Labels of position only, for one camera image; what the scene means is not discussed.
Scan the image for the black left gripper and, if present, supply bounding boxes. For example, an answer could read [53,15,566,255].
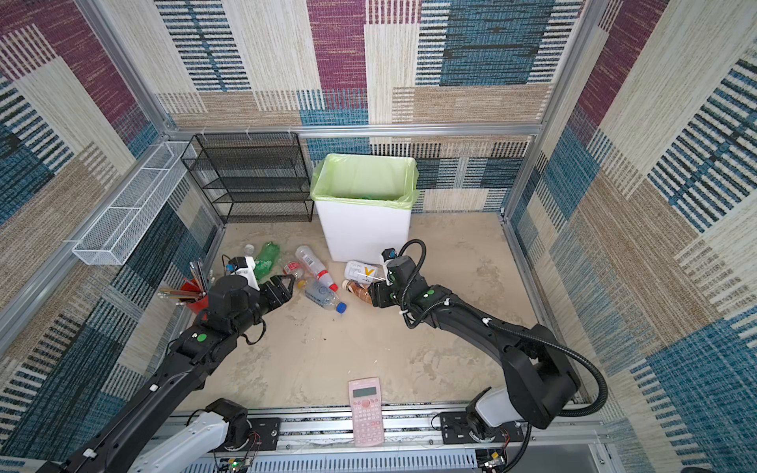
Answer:
[231,272,297,341]

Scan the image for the brown tea bottle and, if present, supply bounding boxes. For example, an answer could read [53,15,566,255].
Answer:
[342,280,373,305]

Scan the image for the white yellow label bottle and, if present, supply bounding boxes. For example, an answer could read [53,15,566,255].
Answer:
[344,260,386,285]

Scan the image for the clear bottle red cap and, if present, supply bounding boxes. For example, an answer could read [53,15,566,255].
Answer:
[295,246,338,292]

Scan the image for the light blue label bottle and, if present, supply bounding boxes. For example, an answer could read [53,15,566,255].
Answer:
[301,279,347,315]

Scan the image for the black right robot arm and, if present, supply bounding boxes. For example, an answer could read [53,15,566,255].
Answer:
[369,255,609,441]

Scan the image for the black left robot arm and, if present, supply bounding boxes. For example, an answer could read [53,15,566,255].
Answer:
[39,275,296,472]

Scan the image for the white bin with green liner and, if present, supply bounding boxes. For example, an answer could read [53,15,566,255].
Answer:
[311,154,419,264]

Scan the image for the small red label bottle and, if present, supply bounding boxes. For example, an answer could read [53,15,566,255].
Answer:
[283,261,306,280]

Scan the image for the red pencil cup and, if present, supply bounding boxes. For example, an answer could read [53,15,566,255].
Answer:
[159,260,210,315]

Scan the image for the pink calculator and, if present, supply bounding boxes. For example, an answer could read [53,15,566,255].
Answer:
[348,378,384,447]

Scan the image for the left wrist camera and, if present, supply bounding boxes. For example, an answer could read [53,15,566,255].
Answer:
[225,256,259,290]

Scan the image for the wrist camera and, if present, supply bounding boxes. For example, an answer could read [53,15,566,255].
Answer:
[382,248,399,284]
[225,256,259,290]

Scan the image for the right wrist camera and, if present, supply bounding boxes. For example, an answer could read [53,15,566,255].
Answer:
[382,248,399,284]

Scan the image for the black wire mesh shelf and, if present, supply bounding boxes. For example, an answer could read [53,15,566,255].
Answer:
[181,132,315,225]

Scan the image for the white wire wall basket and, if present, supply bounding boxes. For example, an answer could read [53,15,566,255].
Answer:
[72,141,187,266]

